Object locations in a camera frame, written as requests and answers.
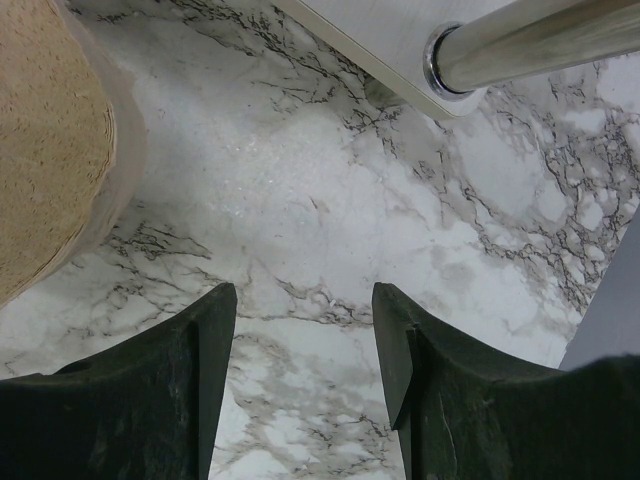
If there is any white two-tier shelf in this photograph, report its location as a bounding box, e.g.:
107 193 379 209
275 1 639 120

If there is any tan paper roll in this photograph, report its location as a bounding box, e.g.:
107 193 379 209
1 1 147 302

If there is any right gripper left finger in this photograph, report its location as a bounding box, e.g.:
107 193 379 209
1 283 237 479

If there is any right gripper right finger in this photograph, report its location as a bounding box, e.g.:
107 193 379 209
372 283 639 479

